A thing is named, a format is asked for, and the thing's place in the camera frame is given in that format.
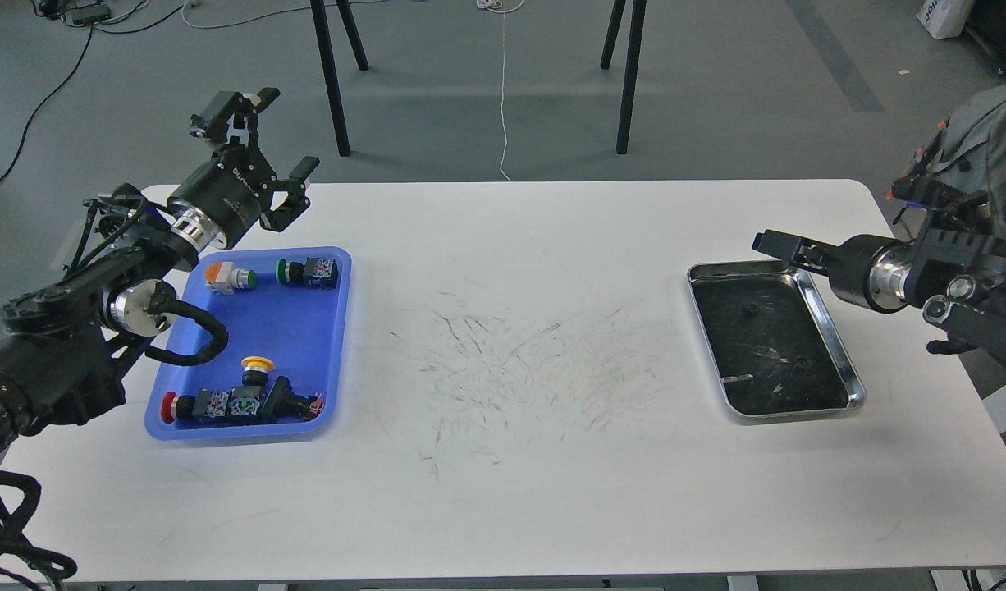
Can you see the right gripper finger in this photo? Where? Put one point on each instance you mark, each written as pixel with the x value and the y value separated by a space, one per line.
pixel 791 248
pixel 813 262

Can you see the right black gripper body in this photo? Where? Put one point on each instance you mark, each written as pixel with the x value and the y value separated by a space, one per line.
pixel 868 271

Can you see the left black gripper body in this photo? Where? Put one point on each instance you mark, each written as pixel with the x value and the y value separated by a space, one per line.
pixel 220 202

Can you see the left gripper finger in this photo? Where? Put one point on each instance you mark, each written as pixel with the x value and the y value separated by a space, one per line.
pixel 285 200
pixel 229 125

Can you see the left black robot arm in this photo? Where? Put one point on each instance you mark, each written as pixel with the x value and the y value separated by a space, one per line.
pixel 69 346

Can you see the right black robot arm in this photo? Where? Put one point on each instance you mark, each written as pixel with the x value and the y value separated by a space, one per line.
pixel 954 271

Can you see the metal tray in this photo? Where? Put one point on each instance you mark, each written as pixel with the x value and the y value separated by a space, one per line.
pixel 754 357

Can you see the left black stand legs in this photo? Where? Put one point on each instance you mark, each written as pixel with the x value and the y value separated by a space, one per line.
pixel 325 50

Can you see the black stand legs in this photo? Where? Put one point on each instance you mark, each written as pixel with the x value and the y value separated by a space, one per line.
pixel 325 50
pixel 631 63

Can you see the blue plastic tray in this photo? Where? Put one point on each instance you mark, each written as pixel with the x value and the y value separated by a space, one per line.
pixel 300 328

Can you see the black power strip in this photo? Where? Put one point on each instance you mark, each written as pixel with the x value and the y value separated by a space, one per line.
pixel 89 14

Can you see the grey backpack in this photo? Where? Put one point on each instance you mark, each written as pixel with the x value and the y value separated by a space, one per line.
pixel 962 170

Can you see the right black stand legs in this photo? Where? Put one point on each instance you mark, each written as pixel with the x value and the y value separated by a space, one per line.
pixel 631 63

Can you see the green push button switch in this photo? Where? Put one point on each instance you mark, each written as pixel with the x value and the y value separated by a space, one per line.
pixel 314 272

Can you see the orange push button switch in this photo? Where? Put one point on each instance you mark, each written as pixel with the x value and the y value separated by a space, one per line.
pixel 226 278

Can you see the yellow push button switch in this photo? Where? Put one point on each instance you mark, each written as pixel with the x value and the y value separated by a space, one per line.
pixel 256 371

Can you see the black switch block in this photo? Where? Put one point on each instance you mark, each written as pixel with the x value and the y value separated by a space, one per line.
pixel 282 401

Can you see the red push button switch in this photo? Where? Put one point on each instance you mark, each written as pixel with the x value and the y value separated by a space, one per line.
pixel 209 408

